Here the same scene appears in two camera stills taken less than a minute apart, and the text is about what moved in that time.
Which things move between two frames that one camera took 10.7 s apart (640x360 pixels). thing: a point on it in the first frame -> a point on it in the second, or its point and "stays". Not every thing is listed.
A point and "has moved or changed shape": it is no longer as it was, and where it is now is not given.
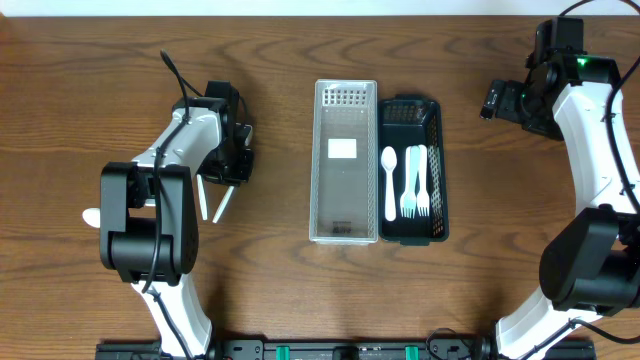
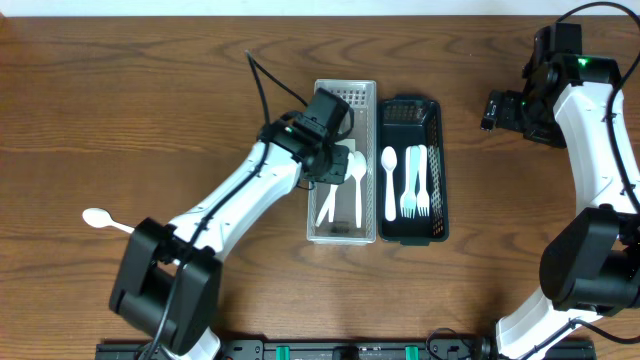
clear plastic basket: (345, 167) stays
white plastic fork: (411, 198) stays
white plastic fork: (423, 199) stays
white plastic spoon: (202, 197) -> (359, 169)
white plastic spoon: (223, 205) has moved or changed shape
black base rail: (338, 350) stays
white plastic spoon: (388, 161) stays
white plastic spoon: (92, 216) stays
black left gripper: (242, 171) -> (337, 172)
